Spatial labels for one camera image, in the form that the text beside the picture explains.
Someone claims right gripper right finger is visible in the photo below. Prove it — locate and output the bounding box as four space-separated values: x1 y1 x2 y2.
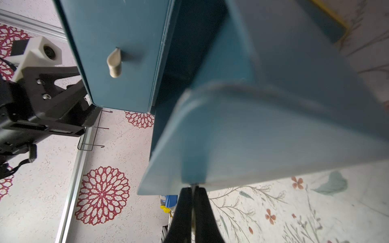
192 186 224 243

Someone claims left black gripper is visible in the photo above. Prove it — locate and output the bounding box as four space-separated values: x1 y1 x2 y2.
1 66 102 179

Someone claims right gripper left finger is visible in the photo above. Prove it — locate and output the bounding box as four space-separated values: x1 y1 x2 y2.
163 187 192 243

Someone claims teal top drawer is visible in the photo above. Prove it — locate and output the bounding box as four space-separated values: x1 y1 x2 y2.
54 1 175 113

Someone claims teal drawer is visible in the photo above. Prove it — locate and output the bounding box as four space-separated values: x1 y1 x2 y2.
54 1 175 113
138 1 389 195

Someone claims teal three-drawer cabinet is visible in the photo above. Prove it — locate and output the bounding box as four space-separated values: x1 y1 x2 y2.
54 1 389 195

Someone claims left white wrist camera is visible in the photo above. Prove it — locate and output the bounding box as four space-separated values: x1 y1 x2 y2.
5 37 62 83

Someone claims black wire wall rack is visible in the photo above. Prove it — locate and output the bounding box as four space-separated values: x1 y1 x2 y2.
77 109 113 151

